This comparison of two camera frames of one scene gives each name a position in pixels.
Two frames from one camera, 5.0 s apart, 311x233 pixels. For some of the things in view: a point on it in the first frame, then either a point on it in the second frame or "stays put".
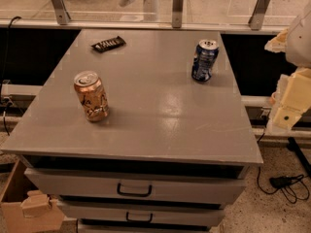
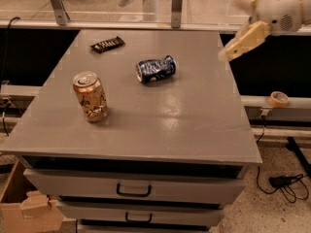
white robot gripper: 301,44 to 279,11
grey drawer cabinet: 172,152 stays put
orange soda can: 90,89 stays put
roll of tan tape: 274,98 stays put
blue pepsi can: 206,52 to 154,70
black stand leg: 293,146 stays put
